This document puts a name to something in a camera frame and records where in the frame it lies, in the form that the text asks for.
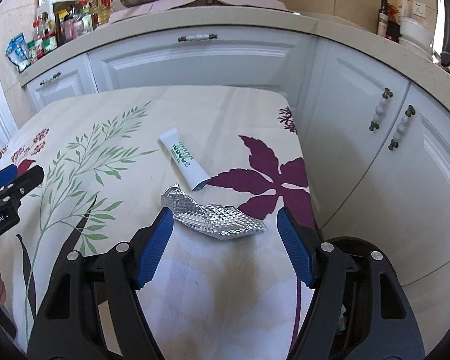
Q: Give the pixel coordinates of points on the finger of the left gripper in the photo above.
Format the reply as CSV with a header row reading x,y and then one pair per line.
x,y
23,184
7,175

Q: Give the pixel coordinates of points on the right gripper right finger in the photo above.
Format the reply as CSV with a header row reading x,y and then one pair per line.
x,y
322,267

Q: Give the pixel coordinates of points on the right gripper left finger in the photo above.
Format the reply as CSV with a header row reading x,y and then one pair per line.
x,y
91,309

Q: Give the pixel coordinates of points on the silver foil wrapper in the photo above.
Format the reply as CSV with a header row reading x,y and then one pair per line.
x,y
223,222

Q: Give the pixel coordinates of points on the white green-print tube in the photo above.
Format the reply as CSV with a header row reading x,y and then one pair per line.
x,y
194,174

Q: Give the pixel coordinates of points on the black trash bin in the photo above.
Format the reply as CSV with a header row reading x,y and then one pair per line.
x,y
362,299

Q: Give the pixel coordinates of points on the blue snack packet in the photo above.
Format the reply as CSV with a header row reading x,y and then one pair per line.
x,y
17,53

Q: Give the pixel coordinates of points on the white condiment rack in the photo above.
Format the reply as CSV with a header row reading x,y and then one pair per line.
x,y
65,19

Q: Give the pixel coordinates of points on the floral tablecloth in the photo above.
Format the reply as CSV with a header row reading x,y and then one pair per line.
x,y
105,170

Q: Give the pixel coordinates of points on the cooking oil bottle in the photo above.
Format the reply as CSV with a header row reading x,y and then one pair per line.
x,y
102,12

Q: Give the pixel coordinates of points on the red seasoning package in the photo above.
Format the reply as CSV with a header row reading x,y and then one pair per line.
x,y
393,27

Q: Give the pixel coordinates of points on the white stacked bowls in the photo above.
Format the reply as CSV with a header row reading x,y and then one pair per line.
x,y
416,38

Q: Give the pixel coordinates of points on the dark oil bottle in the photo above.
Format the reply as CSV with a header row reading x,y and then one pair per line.
x,y
382,22

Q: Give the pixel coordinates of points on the pink stove cover cloth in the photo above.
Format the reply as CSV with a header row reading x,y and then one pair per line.
x,y
167,5

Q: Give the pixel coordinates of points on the small drawer handle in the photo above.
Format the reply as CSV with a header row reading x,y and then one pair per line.
x,y
55,76

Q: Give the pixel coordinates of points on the right cabinet door handle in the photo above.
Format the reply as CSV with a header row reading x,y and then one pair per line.
x,y
401,128

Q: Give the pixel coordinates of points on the cabinet door handle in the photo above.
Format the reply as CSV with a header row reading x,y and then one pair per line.
x,y
401,128
380,109

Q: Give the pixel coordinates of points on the left cabinet door handle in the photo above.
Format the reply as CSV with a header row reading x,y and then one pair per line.
x,y
380,109

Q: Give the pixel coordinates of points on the white wall socket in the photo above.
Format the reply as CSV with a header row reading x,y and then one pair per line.
x,y
419,9

